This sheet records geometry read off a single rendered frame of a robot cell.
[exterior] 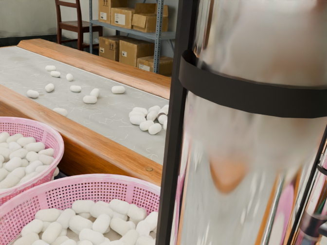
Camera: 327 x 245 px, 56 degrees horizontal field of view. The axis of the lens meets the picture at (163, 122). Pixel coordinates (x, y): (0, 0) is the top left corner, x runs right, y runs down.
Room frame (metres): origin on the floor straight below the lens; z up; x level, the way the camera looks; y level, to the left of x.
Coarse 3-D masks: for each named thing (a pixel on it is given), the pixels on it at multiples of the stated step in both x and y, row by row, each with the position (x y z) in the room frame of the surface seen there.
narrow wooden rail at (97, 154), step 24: (0, 96) 0.67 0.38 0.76; (24, 96) 0.68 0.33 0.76; (48, 120) 0.57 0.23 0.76; (72, 120) 0.58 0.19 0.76; (72, 144) 0.50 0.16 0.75; (96, 144) 0.49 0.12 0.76; (120, 144) 0.49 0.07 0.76; (72, 168) 0.50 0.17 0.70; (96, 168) 0.46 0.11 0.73; (120, 168) 0.42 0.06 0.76; (144, 168) 0.42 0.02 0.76
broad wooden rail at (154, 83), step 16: (32, 48) 1.23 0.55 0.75; (48, 48) 1.20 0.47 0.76; (64, 48) 1.22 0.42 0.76; (80, 64) 1.05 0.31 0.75; (96, 64) 1.03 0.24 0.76; (112, 64) 1.05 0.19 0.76; (128, 80) 0.92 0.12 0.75; (144, 80) 0.90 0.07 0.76; (160, 80) 0.91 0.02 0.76; (160, 96) 0.83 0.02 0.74
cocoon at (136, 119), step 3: (132, 117) 0.63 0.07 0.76; (135, 117) 0.63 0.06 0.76; (138, 117) 0.63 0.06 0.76; (141, 117) 0.63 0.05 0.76; (144, 117) 0.64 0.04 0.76; (132, 120) 0.63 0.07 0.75; (135, 120) 0.63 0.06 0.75; (138, 120) 0.63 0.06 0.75; (141, 120) 0.63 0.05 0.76; (144, 120) 0.63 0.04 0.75; (132, 123) 0.63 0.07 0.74; (135, 123) 0.63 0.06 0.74; (138, 123) 0.63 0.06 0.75
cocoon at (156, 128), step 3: (156, 123) 0.61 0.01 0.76; (150, 126) 0.59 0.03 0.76; (153, 126) 0.59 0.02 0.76; (156, 126) 0.60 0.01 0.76; (159, 126) 0.60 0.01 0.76; (150, 129) 0.59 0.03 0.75; (153, 129) 0.59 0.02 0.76; (156, 129) 0.59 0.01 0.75; (159, 129) 0.60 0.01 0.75; (150, 132) 0.59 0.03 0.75; (153, 132) 0.59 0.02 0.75; (156, 132) 0.59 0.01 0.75
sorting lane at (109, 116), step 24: (0, 48) 1.23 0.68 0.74; (0, 72) 0.92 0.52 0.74; (24, 72) 0.94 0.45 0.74; (48, 72) 0.97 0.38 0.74; (72, 72) 0.99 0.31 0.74; (48, 96) 0.76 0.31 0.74; (72, 96) 0.77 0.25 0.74; (120, 96) 0.81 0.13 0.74; (144, 96) 0.82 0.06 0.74; (96, 120) 0.64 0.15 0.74; (120, 120) 0.65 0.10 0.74; (144, 144) 0.55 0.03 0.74
